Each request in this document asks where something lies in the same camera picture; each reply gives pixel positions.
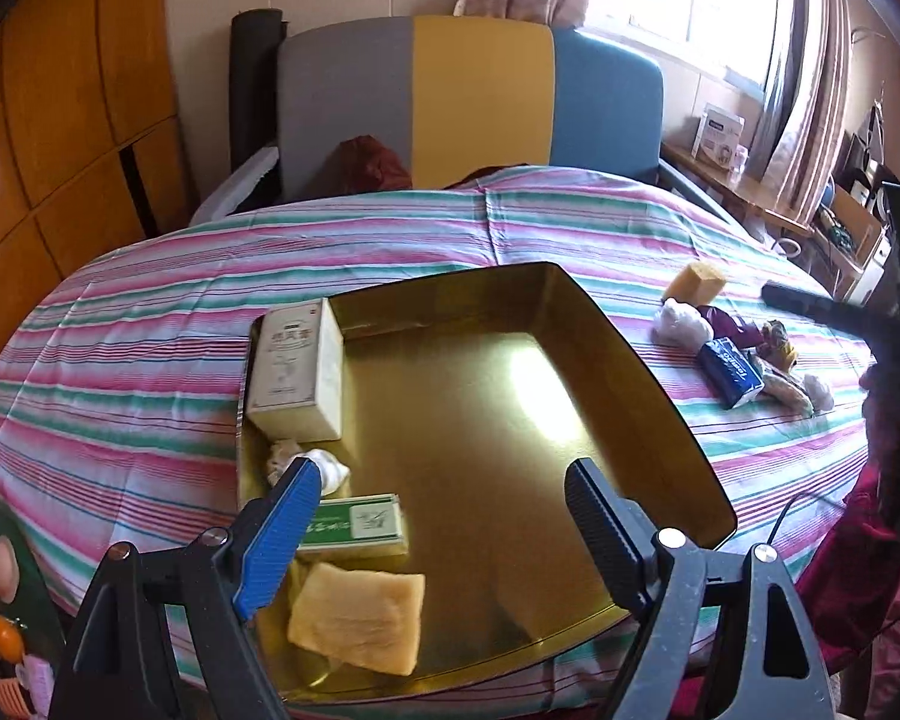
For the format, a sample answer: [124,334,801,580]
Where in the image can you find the yellow knitted sock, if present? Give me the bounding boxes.
[758,319,798,372]

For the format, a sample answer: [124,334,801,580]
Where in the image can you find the clear plastic bag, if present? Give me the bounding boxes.
[652,298,715,355]

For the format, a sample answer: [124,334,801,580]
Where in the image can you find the person's right hand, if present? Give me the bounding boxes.
[860,364,900,472]

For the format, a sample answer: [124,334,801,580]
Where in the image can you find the crumpled white tissue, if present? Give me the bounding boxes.
[264,439,353,497]

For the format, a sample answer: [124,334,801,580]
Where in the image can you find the green and white small box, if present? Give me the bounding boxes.
[297,494,409,561]

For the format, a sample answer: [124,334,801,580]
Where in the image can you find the snack packet with comb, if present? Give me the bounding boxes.
[749,355,814,416]

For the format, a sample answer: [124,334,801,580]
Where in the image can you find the flat yellow sponge cloth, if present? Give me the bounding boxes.
[287,562,425,676]

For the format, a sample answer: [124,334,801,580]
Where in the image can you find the purple foil wrapper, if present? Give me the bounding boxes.
[697,305,764,349]

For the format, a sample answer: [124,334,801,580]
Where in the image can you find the blue tissue pack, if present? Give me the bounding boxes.
[696,338,764,410]

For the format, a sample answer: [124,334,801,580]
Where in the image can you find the cream medicine box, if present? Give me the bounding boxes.
[245,299,343,444]

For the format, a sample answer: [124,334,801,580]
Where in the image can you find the thick yellow sponge block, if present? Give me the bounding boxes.
[662,262,727,307]

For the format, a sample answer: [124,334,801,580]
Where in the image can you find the striped bed sheet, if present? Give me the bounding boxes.
[0,164,880,714]

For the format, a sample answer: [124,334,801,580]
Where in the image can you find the wooden side desk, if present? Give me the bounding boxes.
[660,142,813,239]

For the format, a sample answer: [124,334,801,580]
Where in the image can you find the gold metal tray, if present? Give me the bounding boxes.
[253,262,736,715]

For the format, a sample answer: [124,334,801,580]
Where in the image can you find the white carton on desk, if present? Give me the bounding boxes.
[691,104,745,171]

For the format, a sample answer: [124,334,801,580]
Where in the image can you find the pink toy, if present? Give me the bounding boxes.
[0,536,20,605]

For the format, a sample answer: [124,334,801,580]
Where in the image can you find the orange ball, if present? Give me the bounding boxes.
[0,616,25,665]

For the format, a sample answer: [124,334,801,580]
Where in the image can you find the dark red cloth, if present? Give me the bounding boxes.
[326,135,413,195]

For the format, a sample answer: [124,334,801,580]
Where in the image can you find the wooden wardrobe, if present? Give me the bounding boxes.
[0,0,196,353]

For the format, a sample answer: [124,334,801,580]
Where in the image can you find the grey yellow blue headboard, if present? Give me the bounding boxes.
[278,15,663,202]

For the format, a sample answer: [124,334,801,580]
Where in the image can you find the pink striped curtain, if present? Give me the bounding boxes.
[453,0,850,224]

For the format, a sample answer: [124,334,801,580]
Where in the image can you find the black rolled mat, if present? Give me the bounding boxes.
[227,8,287,172]

